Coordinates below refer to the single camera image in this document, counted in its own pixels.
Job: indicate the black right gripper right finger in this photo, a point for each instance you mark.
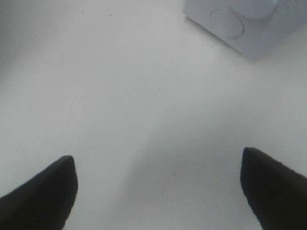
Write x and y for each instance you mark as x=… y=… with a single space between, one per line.
x=276 y=194

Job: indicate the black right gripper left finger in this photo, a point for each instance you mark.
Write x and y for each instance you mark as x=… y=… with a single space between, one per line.
x=44 y=202

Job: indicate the round white door button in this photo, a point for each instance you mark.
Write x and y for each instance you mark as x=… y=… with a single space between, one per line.
x=226 y=25

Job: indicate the white microwave oven body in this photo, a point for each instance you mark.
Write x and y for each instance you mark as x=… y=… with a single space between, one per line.
x=261 y=35

